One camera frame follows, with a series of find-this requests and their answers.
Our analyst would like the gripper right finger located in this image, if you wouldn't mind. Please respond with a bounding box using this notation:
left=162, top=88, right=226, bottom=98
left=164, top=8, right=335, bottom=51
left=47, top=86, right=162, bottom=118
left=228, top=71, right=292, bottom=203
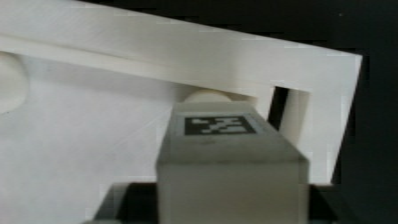
left=308, top=185, right=338, bottom=224

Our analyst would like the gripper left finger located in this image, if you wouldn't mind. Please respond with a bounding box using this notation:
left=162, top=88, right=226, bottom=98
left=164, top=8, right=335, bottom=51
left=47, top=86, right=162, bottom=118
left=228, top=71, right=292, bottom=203
left=82, top=182, right=161, bottom=224

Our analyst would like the white leg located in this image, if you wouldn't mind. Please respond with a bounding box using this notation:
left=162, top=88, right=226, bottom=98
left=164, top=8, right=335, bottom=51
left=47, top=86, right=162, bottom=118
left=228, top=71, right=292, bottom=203
left=157, top=91, right=310, bottom=224

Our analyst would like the white square tabletop tray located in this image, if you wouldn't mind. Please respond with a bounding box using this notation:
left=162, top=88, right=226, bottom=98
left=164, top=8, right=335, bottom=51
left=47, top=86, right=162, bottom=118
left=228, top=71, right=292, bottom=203
left=0, top=0, right=361, bottom=224

